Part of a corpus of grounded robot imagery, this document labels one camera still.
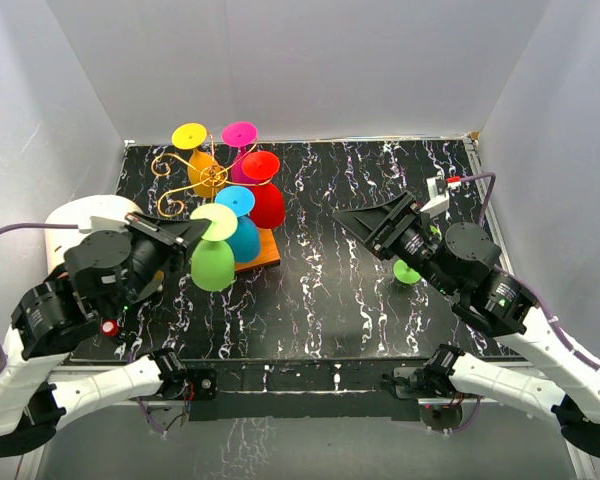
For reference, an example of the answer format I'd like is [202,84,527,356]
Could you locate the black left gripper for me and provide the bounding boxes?
[109,209,214,316]

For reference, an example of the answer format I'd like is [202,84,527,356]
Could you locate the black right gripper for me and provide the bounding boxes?
[333,192,457,297]

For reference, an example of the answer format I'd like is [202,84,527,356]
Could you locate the green plastic wine glass front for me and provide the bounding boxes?
[190,203,238,292]

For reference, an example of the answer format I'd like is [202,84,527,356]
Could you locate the green plastic wine glass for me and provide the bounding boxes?
[393,225,442,285]
[190,203,238,292]

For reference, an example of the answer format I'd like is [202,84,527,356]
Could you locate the orange plastic wine glass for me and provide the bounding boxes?
[172,123,218,199]

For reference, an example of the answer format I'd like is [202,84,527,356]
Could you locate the blue plastic wine glass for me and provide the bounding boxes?
[215,186,261,263]

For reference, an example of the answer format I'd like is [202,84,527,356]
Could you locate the red plastic wine glass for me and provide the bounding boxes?
[242,150,286,229]

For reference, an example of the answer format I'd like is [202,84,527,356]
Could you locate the magenta plastic wine glass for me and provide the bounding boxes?
[221,121,258,185]

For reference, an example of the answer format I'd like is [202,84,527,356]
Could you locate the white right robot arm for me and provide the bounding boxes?
[333,192,600,458]

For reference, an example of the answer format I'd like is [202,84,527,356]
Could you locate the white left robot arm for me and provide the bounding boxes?
[0,212,211,458]

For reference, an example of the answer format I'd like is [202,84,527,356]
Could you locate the green plastic wine glass rear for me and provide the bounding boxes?
[393,225,442,285]

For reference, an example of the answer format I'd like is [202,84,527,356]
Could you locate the white orange cylindrical container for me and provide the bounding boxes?
[44,194,144,273]

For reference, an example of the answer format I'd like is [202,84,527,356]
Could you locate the red emergency stop button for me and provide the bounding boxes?
[101,320,119,337]

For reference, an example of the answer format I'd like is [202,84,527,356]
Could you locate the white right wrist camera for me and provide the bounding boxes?
[421,176,462,217]

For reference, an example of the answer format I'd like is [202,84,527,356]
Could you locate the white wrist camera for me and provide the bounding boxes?
[78,215,128,235]
[421,176,462,217]

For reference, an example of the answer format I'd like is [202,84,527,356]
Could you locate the gold wire wine glass rack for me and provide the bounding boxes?
[151,122,286,272]

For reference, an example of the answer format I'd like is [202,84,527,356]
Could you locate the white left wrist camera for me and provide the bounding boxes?
[78,215,128,235]

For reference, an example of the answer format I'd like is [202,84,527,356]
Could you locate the aluminium front frame rail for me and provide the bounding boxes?
[19,361,596,479]

